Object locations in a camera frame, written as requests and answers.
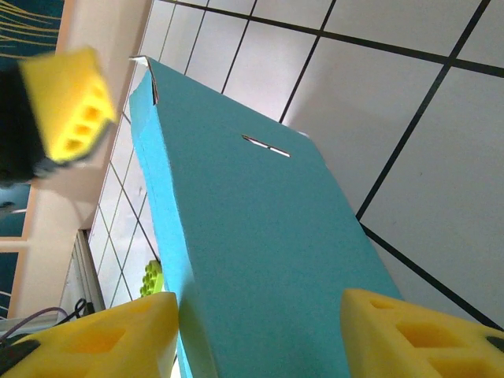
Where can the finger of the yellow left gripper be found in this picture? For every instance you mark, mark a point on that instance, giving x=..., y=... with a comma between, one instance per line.
x=63, y=94

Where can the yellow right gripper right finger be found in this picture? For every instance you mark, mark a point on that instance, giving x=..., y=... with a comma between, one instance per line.
x=393, y=346

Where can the aluminium side rail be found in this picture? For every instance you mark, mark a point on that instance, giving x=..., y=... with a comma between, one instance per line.
x=84, y=267

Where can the teal paper box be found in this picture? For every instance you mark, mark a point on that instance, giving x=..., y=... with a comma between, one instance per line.
x=244, y=236

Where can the lime green toy brick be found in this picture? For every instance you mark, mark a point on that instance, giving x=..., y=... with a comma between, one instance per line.
x=151, y=279

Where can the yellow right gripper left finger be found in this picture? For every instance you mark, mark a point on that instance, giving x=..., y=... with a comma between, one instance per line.
x=86, y=346

